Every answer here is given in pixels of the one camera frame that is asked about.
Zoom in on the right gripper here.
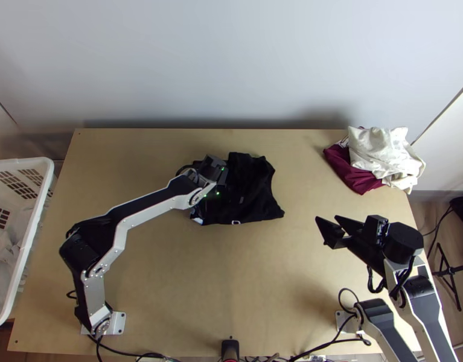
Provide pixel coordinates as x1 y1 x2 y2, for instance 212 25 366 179
315 215 388 279

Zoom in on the black t-shirt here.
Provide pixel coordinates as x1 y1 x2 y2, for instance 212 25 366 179
188 151 285 227

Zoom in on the maroon garment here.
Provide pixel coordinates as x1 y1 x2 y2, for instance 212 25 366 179
323 140 385 196

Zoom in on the cream garment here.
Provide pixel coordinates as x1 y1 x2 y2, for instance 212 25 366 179
346 125 427 195

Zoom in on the black tripod stand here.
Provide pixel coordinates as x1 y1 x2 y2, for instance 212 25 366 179
431 242 463 313

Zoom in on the white laundry basket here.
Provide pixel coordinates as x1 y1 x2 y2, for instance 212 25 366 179
0 156 56 329

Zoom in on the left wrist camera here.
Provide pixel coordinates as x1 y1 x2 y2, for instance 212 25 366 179
202 154 227 171

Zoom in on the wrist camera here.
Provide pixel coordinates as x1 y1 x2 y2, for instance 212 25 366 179
366 214 390 247
202 154 227 171

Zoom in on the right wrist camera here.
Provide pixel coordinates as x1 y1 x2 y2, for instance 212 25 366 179
366 214 390 247

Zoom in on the black cable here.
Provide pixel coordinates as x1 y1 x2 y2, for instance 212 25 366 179
366 264 386 294
302 287 372 357
423 205 457 258
95 333 171 362

